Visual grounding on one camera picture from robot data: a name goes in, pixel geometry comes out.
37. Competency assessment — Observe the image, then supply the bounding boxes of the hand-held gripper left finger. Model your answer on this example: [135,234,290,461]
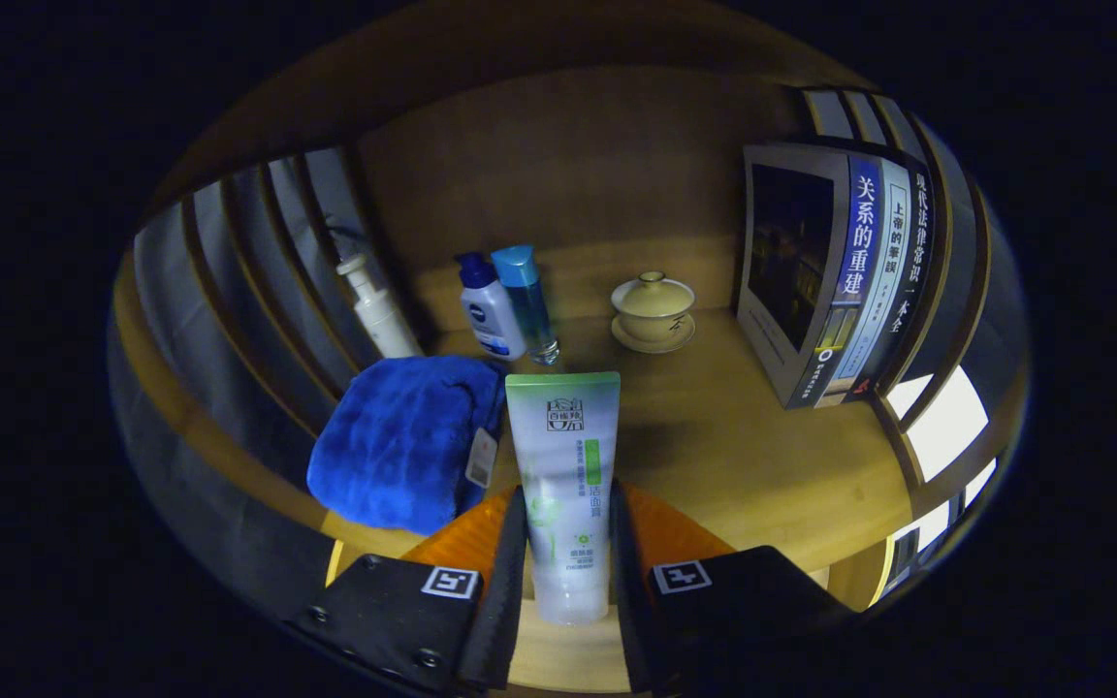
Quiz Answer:
[282,485,530,694]

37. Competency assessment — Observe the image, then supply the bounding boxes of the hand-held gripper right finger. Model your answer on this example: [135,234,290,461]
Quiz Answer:
[607,480,855,694]

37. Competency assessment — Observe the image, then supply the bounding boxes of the green and white tube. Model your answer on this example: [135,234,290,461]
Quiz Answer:
[505,371,622,626]

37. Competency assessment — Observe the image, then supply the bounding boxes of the wooden countertop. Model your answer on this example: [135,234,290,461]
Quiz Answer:
[321,308,913,691]

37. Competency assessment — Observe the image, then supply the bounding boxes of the wooden cabinet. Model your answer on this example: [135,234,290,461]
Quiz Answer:
[111,5,1030,694]

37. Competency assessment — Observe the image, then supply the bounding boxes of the blue towel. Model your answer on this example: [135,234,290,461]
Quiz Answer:
[306,356,506,536]

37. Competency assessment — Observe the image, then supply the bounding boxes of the white bottle with blue cap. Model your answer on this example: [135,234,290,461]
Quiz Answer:
[455,252,527,362]

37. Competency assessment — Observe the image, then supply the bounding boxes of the teal bottle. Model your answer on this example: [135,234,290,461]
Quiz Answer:
[491,244,561,366]

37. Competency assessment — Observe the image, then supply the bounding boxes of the white pump bottle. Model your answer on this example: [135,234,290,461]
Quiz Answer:
[335,254,422,360]

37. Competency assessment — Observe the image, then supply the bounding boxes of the beige lidded teacup with saucer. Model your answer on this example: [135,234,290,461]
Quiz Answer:
[610,271,697,355]

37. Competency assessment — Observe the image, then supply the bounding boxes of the blue spine book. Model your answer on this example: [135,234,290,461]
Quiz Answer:
[735,143,881,410]

